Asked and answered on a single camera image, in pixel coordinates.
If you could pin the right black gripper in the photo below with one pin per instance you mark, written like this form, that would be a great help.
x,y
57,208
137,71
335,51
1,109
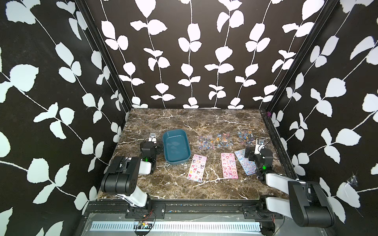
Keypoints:
x,y
251,151

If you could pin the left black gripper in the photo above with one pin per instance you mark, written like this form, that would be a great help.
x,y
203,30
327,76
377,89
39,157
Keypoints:
x,y
158,148

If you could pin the blue holographic sticker sheet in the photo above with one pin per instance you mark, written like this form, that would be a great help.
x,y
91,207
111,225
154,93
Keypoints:
x,y
248,166

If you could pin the teal plastic storage box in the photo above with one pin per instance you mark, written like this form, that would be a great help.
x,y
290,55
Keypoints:
x,y
176,147

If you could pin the pink sticker sheet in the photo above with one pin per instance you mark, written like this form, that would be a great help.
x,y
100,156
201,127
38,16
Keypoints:
x,y
228,163

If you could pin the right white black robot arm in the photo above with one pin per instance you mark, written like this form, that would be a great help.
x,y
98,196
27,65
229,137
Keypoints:
x,y
307,204

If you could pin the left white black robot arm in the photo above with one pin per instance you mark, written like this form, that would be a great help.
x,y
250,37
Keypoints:
x,y
121,176

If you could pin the small circuit board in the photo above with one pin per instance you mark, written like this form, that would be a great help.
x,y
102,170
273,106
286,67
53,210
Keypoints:
x,y
142,225

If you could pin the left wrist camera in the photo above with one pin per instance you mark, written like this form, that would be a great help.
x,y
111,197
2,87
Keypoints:
x,y
152,138

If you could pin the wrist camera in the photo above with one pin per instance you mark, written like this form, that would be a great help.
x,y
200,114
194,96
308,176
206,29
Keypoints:
x,y
260,143
152,138

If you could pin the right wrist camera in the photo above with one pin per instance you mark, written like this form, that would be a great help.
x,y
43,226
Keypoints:
x,y
260,143

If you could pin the white perforated cable duct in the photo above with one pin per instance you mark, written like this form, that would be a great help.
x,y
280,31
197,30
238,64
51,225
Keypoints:
x,y
176,226

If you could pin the black front mounting rail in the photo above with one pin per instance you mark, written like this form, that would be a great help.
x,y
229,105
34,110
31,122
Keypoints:
x,y
249,209

